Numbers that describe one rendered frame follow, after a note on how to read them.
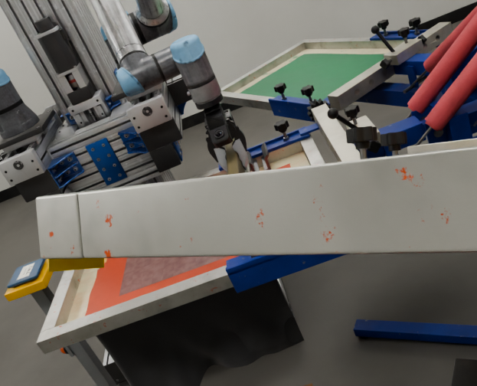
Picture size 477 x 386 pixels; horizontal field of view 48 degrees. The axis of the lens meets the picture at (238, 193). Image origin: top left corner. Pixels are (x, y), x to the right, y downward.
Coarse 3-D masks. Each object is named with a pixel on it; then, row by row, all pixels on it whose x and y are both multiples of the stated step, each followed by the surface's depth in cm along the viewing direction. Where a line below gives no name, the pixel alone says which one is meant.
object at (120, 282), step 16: (224, 256) 132; (112, 272) 147; (128, 272) 143; (144, 272) 140; (160, 272) 137; (176, 272) 134; (192, 272) 132; (96, 288) 142; (112, 288) 140; (128, 288) 137; (144, 288) 134; (160, 288) 131; (96, 304) 136; (112, 304) 133
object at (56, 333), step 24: (312, 144) 159; (216, 168) 171; (72, 288) 143; (168, 288) 123; (192, 288) 120; (216, 288) 121; (48, 312) 134; (96, 312) 126; (120, 312) 122; (144, 312) 123; (48, 336) 125; (72, 336) 124
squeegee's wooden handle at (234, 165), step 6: (228, 144) 144; (228, 150) 140; (228, 156) 137; (234, 156) 135; (228, 162) 133; (234, 162) 132; (240, 162) 138; (228, 168) 130; (234, 168) 129; (240, 168) 133; (228, 174) 128
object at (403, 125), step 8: (400, 120) 140; (408, 120) 138; (416, 120) 136; (384, 128) 139; (392, 128) 138; (400, 128) 136; (408, 128) 135; (416, 128) 135; (408, 136) 136; (416, 136) 136; (408, 144) 136; (368, 152) 137; (384, 152) 137
